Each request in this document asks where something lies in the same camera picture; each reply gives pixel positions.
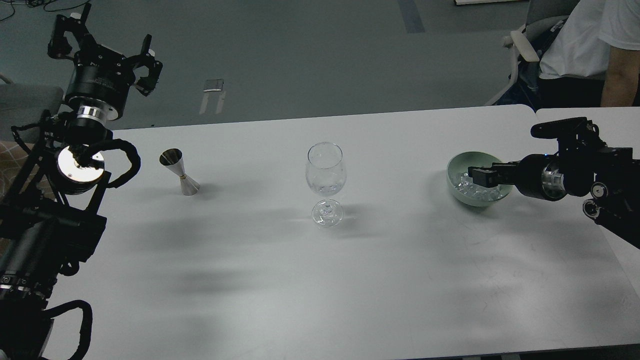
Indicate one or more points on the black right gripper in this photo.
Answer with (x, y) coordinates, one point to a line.
(535, 176)

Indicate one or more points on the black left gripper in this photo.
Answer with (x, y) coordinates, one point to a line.
(99, 81)

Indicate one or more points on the steel double jigger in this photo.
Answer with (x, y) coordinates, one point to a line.
(172, 159)

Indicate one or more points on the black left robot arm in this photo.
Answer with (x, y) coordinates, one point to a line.
(49, 214)

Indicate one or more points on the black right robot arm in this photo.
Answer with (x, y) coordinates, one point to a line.
(583, 166)

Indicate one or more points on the clear wine glass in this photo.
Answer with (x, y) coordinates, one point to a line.
(325, 174)

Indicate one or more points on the green ceramic bowl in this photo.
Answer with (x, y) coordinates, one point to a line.
(460, 163)

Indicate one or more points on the grey chair at left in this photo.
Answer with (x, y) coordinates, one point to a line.
(25, 107)

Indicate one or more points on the metal floor plate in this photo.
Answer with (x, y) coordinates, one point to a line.
(213, 96)

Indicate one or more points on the beige checkered cushion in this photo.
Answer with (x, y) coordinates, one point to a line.
(12, 160)

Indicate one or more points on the seated person white shirt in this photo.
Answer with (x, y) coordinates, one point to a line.
(594, 60)

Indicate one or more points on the grey office chair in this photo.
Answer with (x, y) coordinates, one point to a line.
(526, 45)

